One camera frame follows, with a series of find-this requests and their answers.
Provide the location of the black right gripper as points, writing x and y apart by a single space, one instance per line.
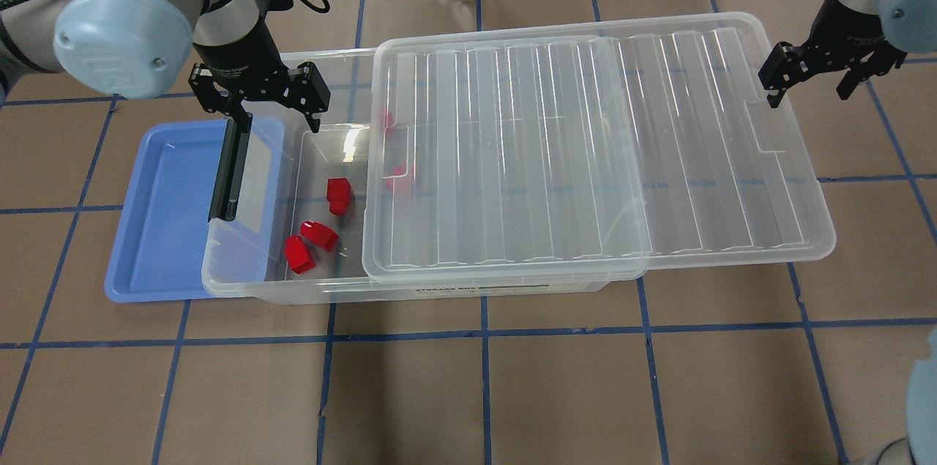
842 31

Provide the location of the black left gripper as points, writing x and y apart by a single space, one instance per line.
238 60

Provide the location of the red block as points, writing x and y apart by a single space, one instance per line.
339 194
297 254
387 120
401 180
319 235

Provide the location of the clear plastic box lid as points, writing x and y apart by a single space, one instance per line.
727 180

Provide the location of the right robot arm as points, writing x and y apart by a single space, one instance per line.
907 24

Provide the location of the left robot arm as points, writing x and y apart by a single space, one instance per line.
137 49

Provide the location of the clear plastic storage box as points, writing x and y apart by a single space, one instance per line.
307 172

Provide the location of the blue plastic tray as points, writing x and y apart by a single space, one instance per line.
165 234

